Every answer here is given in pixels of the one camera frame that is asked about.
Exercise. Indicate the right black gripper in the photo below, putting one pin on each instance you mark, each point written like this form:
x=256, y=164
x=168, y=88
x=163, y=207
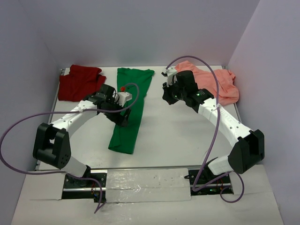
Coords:
x=167, y=95

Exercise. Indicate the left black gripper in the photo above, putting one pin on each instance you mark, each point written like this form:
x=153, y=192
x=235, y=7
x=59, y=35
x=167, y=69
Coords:
x=122, y=121

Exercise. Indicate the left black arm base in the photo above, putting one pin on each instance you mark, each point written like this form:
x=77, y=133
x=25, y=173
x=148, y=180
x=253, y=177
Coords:
x=85, y=189

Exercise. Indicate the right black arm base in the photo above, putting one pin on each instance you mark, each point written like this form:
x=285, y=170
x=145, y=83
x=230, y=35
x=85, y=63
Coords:
x=222, y=184

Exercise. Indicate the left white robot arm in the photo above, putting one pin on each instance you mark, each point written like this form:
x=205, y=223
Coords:
x=52, y=144

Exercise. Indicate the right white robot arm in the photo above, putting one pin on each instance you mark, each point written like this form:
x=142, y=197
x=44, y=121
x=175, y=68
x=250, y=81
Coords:
x=247, y=145

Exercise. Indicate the red t shirt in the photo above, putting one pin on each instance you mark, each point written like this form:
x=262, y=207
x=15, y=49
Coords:
x=80, y=82

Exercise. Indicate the silver tape sheet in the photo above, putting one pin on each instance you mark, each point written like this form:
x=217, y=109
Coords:
x=147, y=185

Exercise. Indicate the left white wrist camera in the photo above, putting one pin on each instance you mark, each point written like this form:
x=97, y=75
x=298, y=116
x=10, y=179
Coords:
x=123, y=96

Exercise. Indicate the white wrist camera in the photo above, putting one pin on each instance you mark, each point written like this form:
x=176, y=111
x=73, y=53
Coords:
x=169, y=73
x=123, y=96

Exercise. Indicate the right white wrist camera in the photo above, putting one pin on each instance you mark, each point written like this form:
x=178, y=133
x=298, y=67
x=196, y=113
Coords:
x=169, y=73

